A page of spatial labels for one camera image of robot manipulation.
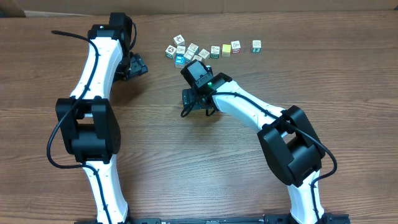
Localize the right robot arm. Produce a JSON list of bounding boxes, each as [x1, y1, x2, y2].
[[180, 60, 336, 223]]

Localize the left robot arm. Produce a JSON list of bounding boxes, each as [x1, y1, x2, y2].
[[47, 12, 148, 224]]

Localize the white block tilted centre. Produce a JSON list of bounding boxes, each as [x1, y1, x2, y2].
[[193, 55, 203, 62]]

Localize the white block teal side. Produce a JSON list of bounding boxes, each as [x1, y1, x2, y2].
[[183, 50, 195, 63]]

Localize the white block green letters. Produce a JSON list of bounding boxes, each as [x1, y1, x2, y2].
[[210, 46, 220, 58]]

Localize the white block green grid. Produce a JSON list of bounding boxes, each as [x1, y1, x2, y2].
[[188, 43, 200, 55]]

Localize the white block behind blue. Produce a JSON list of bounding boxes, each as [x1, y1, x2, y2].
[[176, 45, 186, 56]]

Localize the block red circle green side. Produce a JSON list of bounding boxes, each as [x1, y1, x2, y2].
[[165, 45, 177, 59]]

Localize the yellow block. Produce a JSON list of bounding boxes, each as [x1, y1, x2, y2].
[[221, 44, 231, 57]]

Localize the block with red picture top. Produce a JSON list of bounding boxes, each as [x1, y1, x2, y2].
[[174, 34, 185, 47]]

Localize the white block red bottom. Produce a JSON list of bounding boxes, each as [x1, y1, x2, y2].
[[231, 40, 241, 54]]

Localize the white block teal far right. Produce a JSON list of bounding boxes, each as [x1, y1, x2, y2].
[[252, 40, 262, 53]]

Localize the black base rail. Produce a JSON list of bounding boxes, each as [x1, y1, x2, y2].
[[75, 213, 351, 224]]

